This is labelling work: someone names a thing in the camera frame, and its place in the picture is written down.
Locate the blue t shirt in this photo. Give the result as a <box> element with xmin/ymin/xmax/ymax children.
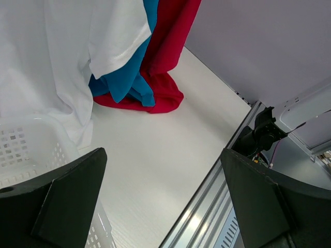
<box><xmin>88</xmin><ymin>0</ymin><xmax>159</xmax><ymax>107</ymax></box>

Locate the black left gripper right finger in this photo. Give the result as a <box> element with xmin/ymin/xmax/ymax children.
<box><xmin>220</xmin><ymin>148</ymin><xmax>330</xmax><ymax>247</ymax></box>

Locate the white t shirt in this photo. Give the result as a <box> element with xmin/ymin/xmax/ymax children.
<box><xmin>1</xmin><ymin>1</ymin><xmax>151</xmax><ymax>149</ymax></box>

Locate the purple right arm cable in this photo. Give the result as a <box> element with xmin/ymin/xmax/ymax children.
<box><xmin>268</xmin><ymin>141</ymin><xmax>281</xmax><ymax>168</ymax></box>

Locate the aluminium rail frame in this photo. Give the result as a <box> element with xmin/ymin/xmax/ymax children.
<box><xmin>158</xmin><ymin>100</ymin><xmax>264</xmax><ymax>248</ymax></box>

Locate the red t shirt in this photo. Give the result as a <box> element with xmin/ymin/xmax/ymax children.
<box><xmin>93</xmin><ymin>1</ymin><xmax>201</xmax><ymax>114</ymax></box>

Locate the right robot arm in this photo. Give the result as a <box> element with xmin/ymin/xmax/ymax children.
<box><xmin>232</xmin><ymin>106</ymin><xmax>287</xmax><ymax>159</ymax></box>

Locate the white plastic laundry basket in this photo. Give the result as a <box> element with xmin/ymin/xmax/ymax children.
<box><xmin>1</xmin><ymin>115</ymin><xmax>115</xmax><ymax>247</ymax></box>

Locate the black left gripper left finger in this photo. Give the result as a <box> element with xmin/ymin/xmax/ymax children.
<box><xmin>1</xmin><ymin>148</ymin><xmax>107</xmax><ymax>247</ymax></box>

